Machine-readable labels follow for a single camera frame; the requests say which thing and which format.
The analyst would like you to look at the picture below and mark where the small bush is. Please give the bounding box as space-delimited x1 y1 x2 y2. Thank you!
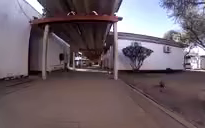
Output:
157 79 168 93

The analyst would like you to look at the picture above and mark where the small dark tree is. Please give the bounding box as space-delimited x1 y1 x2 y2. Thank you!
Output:
121 42 154 73

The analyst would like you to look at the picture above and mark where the white building behind posts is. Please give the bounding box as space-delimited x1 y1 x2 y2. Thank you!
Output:
29 32 72 73

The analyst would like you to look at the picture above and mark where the covered walkway canopy with posts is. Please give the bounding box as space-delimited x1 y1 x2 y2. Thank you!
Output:
29 0 124 81

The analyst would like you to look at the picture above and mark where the sparse tree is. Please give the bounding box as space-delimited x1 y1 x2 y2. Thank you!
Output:
159 0 205 63

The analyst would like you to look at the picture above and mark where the pale building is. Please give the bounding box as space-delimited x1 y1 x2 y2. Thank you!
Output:
184 46 205 71

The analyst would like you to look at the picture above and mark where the long white building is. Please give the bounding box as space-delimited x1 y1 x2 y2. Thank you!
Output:
101 31 188 73

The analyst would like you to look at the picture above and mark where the grey concrete path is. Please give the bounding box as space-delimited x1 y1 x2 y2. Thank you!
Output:
0 68 191 128

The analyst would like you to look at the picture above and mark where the concrete kerb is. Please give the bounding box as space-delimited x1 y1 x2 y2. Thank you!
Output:
123 79 198 128

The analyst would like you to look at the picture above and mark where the tall white building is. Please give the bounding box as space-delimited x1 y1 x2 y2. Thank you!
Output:
0 0 44 83

